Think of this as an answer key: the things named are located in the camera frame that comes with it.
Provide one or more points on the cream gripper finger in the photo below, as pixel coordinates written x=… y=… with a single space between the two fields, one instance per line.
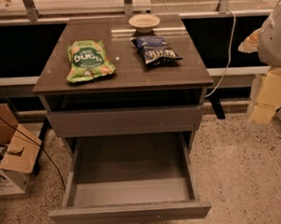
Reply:
x=265 y=99
x=251 y=43

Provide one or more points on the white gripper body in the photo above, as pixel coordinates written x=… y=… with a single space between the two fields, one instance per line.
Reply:
x=274 y=43

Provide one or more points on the green rice chip bag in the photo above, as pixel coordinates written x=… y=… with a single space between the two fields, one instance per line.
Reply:
x=88 y=61

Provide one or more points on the blue kettle chip bag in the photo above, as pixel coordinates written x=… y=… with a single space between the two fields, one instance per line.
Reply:
x=154 y=50

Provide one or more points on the dark grey drawer cabinet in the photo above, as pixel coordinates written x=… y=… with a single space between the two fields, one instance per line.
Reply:
x=134 y=85

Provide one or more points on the open middle drawer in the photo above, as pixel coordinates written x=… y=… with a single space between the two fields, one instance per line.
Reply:
x=130 y=178

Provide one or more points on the closed top drawer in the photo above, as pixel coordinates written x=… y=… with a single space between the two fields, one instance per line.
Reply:
x=125 y=121

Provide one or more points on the white paper bowl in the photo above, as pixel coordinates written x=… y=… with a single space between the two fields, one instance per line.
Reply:
x=144 y=23

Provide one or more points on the open cardboard box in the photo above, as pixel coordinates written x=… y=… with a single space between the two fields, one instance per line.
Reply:
x=18 y=153

